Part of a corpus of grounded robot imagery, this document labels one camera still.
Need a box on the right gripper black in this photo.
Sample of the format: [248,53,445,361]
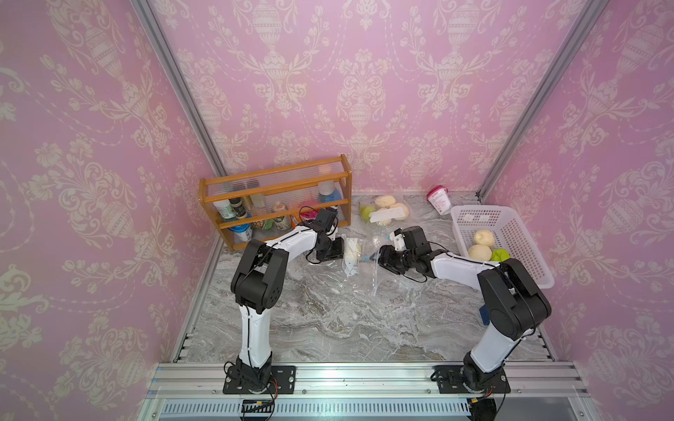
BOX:
[369,245,418,274]

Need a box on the beige pear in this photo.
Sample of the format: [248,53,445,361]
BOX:
[344,238,363,262]
[469,244,493,261]
[474,229,496,247]

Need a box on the clear zip-top bag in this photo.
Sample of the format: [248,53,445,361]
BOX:
[342,234,400,298]
[357,194,412,248]

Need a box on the green pear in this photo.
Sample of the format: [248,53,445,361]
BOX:
[490,248,511,262]
[360,205,377,223]

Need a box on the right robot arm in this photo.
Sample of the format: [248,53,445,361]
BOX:
[370,226,552,395]

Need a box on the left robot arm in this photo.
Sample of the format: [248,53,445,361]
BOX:
[223,207,338,394]

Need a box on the pink lid cup on shelf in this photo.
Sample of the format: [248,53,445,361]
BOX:
[299,201,319,220]

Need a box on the blue white bottle on shelf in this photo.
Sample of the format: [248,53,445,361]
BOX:
[318,180,342,203]

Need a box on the pink lid yogurt cup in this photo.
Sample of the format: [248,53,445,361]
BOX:
[427,185,452,216]

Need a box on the blue lid cup lower shelf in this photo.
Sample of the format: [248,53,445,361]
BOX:
[229,224,253,243]

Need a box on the wooden shelf rack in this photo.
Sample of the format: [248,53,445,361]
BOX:
[198,154,353,251]

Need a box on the dark spice jar on shelf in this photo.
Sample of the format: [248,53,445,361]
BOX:
[229,198,247,219]

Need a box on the blue cube block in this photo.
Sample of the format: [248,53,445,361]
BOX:
[479,305,490,326]

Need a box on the white green bottle on shelf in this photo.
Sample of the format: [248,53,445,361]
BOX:
[213,199,237,221]

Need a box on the white plastic basket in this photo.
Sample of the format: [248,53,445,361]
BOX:
[450,205,555,289]

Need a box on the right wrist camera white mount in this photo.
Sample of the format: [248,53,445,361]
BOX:
[390,226,432,254]

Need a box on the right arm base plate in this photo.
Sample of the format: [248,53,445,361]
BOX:
[430,364,511,396]

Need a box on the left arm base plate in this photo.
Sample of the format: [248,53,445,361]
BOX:
[222,364,297,396]

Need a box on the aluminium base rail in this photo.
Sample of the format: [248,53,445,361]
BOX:
[139,361,600,420]

